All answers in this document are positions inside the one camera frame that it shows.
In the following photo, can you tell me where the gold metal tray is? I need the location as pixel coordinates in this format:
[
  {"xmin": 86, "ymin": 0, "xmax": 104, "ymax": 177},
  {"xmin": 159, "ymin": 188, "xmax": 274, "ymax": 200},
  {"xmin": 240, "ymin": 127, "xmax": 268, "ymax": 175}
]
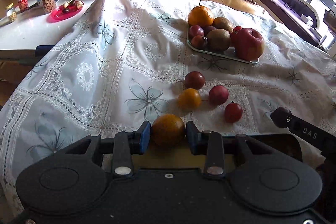
[{"xmin": 131, "ymin": 146, "xmax": 236, "ymax": 173}]

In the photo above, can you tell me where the glass jar with snacks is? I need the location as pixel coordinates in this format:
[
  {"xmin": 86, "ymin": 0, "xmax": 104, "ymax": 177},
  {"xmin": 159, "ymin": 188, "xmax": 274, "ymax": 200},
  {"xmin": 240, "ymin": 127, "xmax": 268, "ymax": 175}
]
[{"xmin": 5, "ymin": 3, "xmax": 17, "ymax": 23}]

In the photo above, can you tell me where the orange with stem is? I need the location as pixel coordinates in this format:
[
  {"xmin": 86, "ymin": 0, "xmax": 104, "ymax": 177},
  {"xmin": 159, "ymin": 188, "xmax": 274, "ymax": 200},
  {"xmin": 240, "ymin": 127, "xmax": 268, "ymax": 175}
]
[{"xmin": 188, "ymin": 0, "xmax": 214, "ymax": 28}]

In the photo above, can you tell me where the dark red tomato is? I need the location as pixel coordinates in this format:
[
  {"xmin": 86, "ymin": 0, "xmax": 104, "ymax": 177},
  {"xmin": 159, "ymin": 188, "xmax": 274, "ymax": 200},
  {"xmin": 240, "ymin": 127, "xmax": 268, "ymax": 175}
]
[{"xmin": 185, "ymin": 71, "xmax": 205, "ymax": 90}]

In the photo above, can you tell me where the pink plum on plate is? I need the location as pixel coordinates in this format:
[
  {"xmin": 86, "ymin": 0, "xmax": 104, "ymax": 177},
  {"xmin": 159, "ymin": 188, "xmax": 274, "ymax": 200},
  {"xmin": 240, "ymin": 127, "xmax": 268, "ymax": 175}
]
[{"xmin": 188, "ymin": 25, "xmax": 205, "ymax": 40}]

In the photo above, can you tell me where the large red apple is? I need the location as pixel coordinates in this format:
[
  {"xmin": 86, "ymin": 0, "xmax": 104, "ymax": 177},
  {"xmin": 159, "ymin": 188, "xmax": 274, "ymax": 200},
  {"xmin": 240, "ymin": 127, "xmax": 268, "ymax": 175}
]
[{"xmin": 233, "ymin": 28, "xmax": 265, "ymax": 61}]

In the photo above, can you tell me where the small red cherry tomato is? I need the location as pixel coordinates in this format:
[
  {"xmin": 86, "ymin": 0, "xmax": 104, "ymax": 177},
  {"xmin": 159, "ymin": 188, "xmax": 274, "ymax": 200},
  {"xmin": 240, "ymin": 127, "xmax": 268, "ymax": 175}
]
[{"xmin": 224, "ymin": 102, "xmax": 243, "ymax": 123}]

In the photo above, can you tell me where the brown kiwi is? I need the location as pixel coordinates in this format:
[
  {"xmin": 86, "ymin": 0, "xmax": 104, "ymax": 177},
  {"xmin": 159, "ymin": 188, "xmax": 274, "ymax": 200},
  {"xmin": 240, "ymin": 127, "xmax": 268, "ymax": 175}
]
[
  {"xmin": 212, "ymin": 17, "xmax": 234, "ymax": 33},
  {"xmin": 207, "ymin": 29, "xmax": 231, "ymax": 52}
]

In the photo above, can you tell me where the red tin can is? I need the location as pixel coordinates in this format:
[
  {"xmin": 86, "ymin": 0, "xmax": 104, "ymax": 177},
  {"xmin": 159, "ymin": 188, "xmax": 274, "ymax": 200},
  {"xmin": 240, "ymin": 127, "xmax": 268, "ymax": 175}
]
[{"xmin": 17, "ymin": 0, "xmax": 29, "ymax": 12}]

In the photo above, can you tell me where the pink red tomato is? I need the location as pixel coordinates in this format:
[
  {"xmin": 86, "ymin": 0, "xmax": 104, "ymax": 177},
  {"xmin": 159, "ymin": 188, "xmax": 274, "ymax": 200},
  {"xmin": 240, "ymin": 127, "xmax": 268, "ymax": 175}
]
[{"xmin": 209, "ymin": 85, "xmax": 229, "ymax": 105}]

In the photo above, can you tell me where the white fruit plate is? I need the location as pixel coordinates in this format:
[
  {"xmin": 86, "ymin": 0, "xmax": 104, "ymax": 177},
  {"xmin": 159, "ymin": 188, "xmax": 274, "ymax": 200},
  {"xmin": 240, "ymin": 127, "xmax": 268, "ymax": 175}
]
[{"xmin": 187, "ymin": 34, "xmax": 260, "ymax": 65}]

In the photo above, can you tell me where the front brown kiwi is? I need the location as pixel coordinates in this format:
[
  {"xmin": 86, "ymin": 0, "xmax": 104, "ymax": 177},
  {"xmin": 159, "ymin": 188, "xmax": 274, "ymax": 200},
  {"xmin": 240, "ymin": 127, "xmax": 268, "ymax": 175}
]
[{"xmin": 207, "ymin": 29, "xmax": 231, "ymax": 52}]

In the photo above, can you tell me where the white lace tablecloth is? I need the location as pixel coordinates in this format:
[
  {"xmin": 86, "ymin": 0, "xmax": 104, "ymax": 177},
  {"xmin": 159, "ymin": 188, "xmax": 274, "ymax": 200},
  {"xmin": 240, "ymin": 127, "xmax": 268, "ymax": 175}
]
[{"xmin": 1, "ymin": 0, "xmax": 335, "ymax": 215}]

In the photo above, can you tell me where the dark red plum on plate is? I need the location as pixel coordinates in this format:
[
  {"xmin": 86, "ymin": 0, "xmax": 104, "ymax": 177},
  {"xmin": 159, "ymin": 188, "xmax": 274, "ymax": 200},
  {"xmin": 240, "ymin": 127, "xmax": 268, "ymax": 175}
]
[{"xmin": 191, "ymin": 35, "xmax": 208, "ymax": 50}]

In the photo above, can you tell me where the back brown kiwi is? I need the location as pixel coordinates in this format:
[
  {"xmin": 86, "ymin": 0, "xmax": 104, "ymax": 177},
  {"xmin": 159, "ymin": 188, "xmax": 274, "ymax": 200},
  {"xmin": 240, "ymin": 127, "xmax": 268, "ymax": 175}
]
[{"xmin": 212, "ymin": 17, "xmax": 234, "ymax": 33}]

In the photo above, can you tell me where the red plastic plate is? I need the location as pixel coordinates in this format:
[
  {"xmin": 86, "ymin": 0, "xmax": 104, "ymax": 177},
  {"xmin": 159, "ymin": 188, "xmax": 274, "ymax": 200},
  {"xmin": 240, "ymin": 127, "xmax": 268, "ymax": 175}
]
[{"xmin": 47, "ymin": 0, "xmax": 84, "ymax": 23}]

